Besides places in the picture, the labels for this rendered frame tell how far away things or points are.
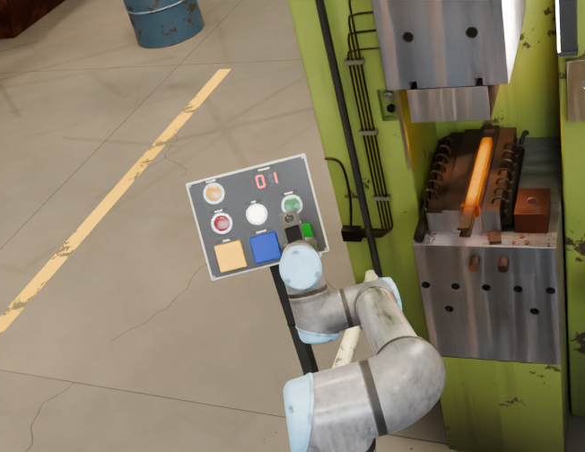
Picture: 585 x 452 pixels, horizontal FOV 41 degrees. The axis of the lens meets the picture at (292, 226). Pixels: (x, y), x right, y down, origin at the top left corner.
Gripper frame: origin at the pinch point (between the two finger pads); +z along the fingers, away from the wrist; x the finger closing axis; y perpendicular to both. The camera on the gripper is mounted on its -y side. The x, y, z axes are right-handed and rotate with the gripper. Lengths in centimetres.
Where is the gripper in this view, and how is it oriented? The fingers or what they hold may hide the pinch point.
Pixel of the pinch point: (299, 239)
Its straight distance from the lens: 207.6
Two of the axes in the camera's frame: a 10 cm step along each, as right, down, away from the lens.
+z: 0.2, -1.0, 10.0
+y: 2.5, 9.6, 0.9
